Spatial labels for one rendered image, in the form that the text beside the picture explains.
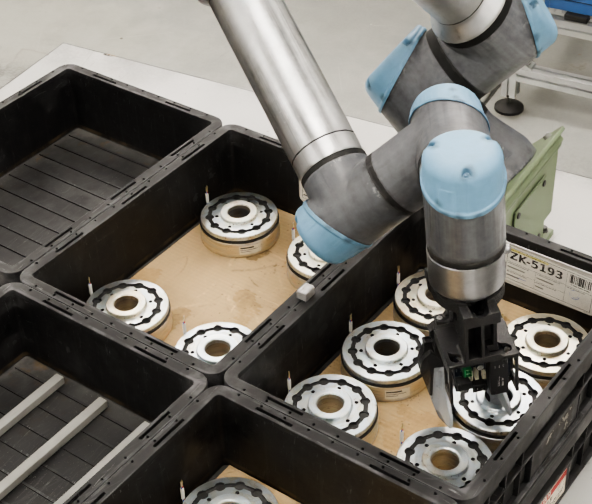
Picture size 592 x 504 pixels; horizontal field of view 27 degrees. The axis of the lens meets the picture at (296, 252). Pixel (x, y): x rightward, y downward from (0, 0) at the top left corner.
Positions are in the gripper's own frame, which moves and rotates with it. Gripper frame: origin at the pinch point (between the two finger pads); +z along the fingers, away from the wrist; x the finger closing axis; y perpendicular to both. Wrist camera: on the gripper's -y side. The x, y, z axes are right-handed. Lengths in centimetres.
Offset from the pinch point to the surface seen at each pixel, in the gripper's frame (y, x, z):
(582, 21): -177, 77, 62
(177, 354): -6.1, -29.6, -10.4
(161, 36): -251, -29, 84
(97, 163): -60, -38, -1
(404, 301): -17.8, -2.9, -0.9
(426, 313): -14.8, -0.9, -1.1
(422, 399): -4.2, -4.2, 1.8
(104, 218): -32.1, -36.2, -10.9
